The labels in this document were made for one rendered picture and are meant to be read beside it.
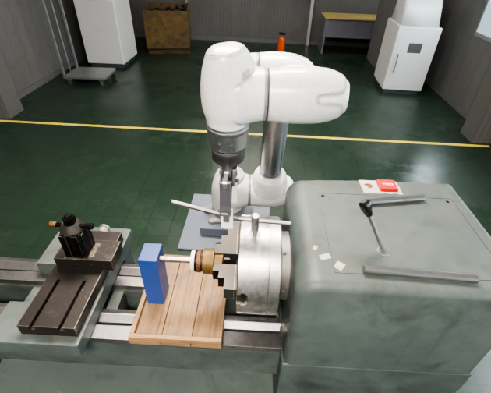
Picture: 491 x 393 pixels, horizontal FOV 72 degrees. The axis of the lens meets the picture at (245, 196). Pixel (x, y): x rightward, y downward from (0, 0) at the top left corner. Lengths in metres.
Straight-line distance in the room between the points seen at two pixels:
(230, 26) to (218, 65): 8.28
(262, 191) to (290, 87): 0.95
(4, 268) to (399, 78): 5.71
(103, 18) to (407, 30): 4.91
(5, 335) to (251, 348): 0.77
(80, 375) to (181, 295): 0.55
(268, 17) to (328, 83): 8.19
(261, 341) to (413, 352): 0.46
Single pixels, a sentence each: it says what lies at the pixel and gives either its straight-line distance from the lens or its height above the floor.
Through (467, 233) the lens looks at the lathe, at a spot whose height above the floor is 1.26.
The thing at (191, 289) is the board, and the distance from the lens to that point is 1.31.
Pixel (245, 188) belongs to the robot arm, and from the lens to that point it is 1.57.
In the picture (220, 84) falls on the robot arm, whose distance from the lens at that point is 0.64.
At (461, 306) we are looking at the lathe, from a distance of 1.04.
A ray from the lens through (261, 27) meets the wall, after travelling 8.88.
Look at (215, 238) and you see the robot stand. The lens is 1.68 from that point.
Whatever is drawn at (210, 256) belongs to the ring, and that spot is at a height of 1.12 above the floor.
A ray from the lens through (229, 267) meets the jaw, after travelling 1.08.
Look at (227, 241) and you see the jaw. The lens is 1.10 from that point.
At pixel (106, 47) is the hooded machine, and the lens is 7.01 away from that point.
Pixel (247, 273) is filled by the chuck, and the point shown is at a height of 1.18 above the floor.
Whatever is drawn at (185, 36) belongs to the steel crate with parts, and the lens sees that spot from 7.66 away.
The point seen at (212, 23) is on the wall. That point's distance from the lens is 8.96.
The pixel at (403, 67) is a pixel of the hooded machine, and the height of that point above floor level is 0.43.
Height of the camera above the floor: 1.92
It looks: 37 degrees down
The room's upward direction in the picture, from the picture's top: 2 degrees clockwise
